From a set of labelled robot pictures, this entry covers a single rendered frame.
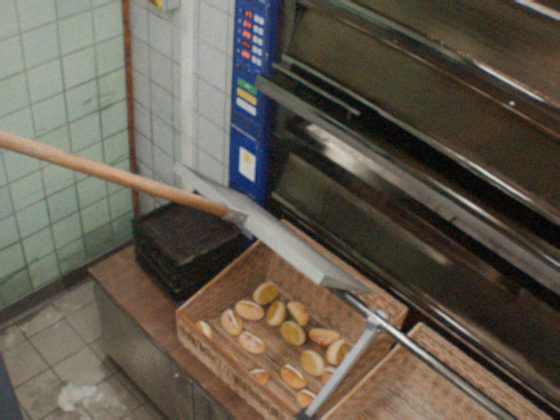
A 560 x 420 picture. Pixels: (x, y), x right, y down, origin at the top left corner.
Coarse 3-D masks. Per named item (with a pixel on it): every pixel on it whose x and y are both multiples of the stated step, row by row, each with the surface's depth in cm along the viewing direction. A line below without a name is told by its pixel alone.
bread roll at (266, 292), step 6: (258, 288) 253; (264, 288) 252; (270, 288) 253; (276, 288) 255; (258, 294) 251; (264, 294) 252; (270, 294) 253; (276, 294) 255; (258, 300) 251; (264, 300) 252; (270, 300) 253
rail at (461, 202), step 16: (272, 80) 206; (288, 96) 201; (320, 112) 195; (336, 128) 192; (352, 128) 190; (368, 144) 186; (400, 160) 181; (416, 176) 178; (448, 192) 172; (464, 208) 170; (496, 224) 165; (512, 240) 163; (528, 240) 161; (544, 256) 157
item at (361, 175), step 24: (312, 144) 227; (336, 168) 222; (360, 168) 220; (384, 192) 212; (408, 216) 207; (432, 216) 205; (456, 240) 198; (480, 264) 193; (504, 264) 192; (504, 288) 190; (528, 288) 185; (552, 312) 180
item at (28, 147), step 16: (0, 144) 118; (16, 144) 120; (32, 144) 123; (48, 160) 128; (64, 160) 130; (80, 160) 134; (96, 176) 139; (112, 176) 142; (128, 176) 146; (144, 192) 152; (160, 192) 155; (176, 192) 159; (208, 208) 170; (224, 208) 174
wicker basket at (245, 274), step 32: (288, 224) 248; (256, 256) 248; (224, 288) 244; (256, 288) 259; (288, 288) 254; (320, 288) 244; (192, 320) 240; (256, 320) 249; (288, 320) 250; (320, 320) 247; (352, 320) 237; (192, 352) 237; (224, 352) 219; (288, 352) 239; (320, 352) 240; (384, 352) 228; (256, 384) 213; (320, 384) 230; (352, 384) 222; (288, 416) 208; (320, 416) 216
